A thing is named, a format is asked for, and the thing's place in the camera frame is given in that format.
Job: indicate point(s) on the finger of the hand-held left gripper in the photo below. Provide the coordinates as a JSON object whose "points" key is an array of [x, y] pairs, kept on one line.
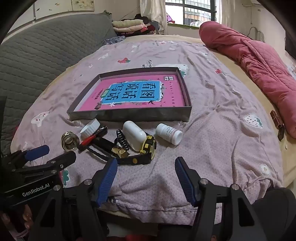
{"points": [[37, 151], [57, 162]]}

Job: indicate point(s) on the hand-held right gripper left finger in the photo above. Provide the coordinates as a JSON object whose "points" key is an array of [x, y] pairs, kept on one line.
{"points": [[107, 180]]}

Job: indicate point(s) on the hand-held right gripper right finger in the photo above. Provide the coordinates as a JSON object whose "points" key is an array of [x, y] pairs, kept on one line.
{"points": [[185, 180]]}

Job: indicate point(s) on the brass pipe fitting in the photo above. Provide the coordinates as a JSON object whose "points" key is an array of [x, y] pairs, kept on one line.
{"points": [[69, 141]]}

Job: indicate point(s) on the black and gold bar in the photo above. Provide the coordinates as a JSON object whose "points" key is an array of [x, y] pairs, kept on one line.
{"points": [[104, 144]]}

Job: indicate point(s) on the red and black pen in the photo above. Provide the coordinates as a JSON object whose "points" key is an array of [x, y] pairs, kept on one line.
{"points": [[90, 138]]}

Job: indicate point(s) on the black hair clip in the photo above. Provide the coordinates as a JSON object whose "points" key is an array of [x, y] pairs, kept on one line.
{"points": [[121, 139]]}

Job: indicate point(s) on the white ribbed jar lid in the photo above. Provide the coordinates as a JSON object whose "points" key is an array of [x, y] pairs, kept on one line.
{"points": [[89, 128]]}

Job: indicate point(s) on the yellow and black tape measure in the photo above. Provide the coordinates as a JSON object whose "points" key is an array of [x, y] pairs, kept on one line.
{"points": [[149, 146]]}

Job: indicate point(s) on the white pill bottle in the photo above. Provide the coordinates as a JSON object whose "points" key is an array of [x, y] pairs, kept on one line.
{"points": [[167, 133]]}

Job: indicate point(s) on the white plastic case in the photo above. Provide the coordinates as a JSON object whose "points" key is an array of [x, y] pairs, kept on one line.
{"points": [[133, 134]]}

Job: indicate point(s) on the shallow grey cardboard box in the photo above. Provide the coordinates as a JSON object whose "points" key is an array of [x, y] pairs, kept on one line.
{"points": [[129, 116]]}

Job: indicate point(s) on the person's left hand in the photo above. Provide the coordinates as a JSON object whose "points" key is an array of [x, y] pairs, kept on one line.
{"points": [[5, 223]]}

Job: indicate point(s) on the purple printed bedsheet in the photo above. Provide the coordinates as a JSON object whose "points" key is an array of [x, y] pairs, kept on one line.
{"points": [[208, 139]]}

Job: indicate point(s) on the pink book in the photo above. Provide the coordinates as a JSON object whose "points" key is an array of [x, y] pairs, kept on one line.
{"points": [[143, 92]]}

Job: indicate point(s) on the small black object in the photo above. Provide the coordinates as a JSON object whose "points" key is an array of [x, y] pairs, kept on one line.
{"points": [[281, 132]]}

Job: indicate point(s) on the small brown box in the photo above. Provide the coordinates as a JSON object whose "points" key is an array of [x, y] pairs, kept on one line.
{"points": [[275, 118]]}

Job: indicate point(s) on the dark floral cloth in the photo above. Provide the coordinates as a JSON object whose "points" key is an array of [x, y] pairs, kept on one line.
{"points": [[113, 40]]}

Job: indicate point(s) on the pink quilted duvet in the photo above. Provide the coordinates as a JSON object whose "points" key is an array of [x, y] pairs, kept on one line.
{"points": [[249, 58]]}

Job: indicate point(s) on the folded pastel clothes stack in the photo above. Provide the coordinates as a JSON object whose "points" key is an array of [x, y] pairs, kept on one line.
{"points": [[127, 25]]}

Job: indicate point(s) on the dark clothes pile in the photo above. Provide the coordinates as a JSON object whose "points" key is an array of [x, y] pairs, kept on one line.
{"points": [[150, 26]]}

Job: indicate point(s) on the purple cloth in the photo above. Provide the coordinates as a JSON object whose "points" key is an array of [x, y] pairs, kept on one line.
{"points": [[171, 18]]}

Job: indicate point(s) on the white curtain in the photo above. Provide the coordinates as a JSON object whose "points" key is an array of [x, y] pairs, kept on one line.
{"points": [[159, 14]]}

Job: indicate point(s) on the window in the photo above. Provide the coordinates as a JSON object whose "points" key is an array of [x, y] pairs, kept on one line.
{"points": [[192, 11]]}

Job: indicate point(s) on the wall poster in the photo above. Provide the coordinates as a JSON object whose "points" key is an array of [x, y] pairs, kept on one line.
{"points": [[83, 4]]}

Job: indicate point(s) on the black wall television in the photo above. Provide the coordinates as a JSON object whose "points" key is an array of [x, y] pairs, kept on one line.
{"points": [[291, 46]]}

